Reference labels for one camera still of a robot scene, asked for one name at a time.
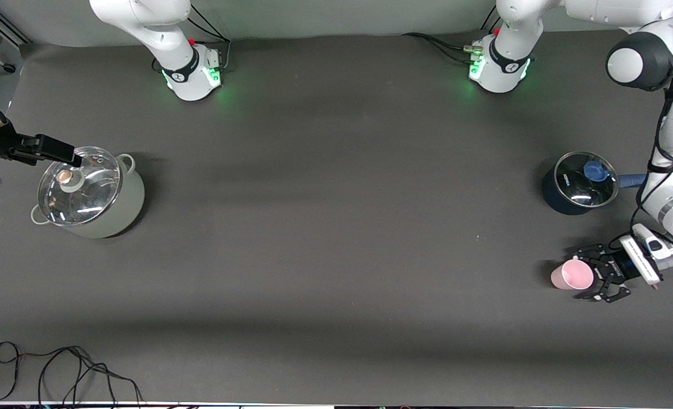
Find pink cup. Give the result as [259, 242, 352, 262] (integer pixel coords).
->
[551, 258, 595, 291]

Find glass pot lid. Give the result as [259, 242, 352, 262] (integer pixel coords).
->
[37, 147, 122, 227]

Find glass saucepan lid blue knob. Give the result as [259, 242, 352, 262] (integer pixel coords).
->
[554, 151, 620, 208]

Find dark blue saucepan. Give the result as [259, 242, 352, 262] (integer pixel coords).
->
[542, 151, 650, 216]

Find grey-green cooking pot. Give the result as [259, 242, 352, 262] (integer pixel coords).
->
[31, 147, 145, 239]

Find dark grey table mat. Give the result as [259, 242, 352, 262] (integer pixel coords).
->
[0, 23, 673, 405]

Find black frame rail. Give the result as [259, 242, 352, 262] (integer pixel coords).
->
[0, 5, 33, 46]

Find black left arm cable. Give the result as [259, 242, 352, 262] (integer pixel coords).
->
[608, 0, 673, 252]

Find black right arm base cables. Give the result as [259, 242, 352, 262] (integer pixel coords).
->
[186, 5, 232, 72]

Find black arm base cables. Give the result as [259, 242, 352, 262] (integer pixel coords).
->
[402, 11, 504, 65]
[186, 5, 232, 72]

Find loose black cable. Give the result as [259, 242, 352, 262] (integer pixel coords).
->
[0, 341, 144, 407]

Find black left arm base cables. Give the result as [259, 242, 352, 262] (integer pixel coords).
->
[402, 11, 504, 65]

